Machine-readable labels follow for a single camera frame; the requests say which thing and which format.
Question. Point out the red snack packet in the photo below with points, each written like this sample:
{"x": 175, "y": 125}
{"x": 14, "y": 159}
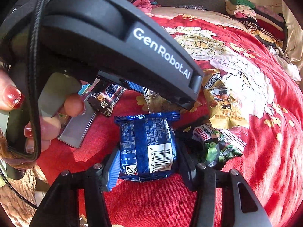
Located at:
{"x": 236, "y": 134}

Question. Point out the pile of folded clothes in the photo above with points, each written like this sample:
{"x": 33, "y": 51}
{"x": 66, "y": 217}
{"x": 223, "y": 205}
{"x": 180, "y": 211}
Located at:
{"x": 260, "y": 23}

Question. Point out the blue snack packet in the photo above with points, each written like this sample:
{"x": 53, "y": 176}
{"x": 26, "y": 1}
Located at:
{"x": 142, "y": 146}

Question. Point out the dark green pea packet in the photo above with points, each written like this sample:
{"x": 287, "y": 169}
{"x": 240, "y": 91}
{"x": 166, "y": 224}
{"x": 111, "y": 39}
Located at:
{"x": 213, "y": 146}

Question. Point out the white crumpled cloth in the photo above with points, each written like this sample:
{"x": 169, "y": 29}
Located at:
{"x": 284, "y": 61}

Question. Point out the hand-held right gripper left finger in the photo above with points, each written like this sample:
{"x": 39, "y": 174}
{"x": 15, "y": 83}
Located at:
{"x": 112, "y": 170}

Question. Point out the pink quilt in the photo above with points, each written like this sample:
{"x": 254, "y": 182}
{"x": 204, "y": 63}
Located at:
{"x": 144, "y": 4}

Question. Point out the clear oat snack packet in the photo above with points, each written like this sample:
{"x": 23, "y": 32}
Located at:
{"x": 151, "y": 101}

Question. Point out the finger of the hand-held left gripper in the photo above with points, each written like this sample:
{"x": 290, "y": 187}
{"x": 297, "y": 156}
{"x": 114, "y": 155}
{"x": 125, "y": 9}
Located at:
{"x": 137, "y": 86}
{"x": 182, "y": 101}

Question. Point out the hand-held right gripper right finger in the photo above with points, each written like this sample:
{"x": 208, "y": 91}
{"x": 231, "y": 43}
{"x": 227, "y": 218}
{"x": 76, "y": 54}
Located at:
{"x": 187, "y": 170}

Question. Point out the cream curtain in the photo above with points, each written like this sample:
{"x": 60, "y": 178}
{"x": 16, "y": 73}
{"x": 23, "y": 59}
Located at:
{"x": 293, "y": 40}

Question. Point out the person's left hand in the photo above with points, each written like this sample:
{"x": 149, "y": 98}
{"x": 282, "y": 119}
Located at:
{"x": 71, "y": 106}

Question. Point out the grey tray with pink print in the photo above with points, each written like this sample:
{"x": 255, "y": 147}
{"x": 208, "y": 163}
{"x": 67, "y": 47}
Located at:
{"x": 75, "y": 130}

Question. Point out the yellow snack packet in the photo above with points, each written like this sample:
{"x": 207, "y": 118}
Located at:
{"x": 224, "y": 104}

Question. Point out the red floral blanket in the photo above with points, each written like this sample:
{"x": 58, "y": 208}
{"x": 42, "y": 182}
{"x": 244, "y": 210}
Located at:
{"x": 260, "y": 170}

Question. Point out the dark brown chocolate bar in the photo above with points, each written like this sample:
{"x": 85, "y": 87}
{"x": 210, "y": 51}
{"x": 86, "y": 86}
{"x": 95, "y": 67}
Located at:
{"x": 106, "y": 99}

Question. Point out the dark patterned cloth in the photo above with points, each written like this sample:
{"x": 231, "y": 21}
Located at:
{"x": 189, "y": 7}

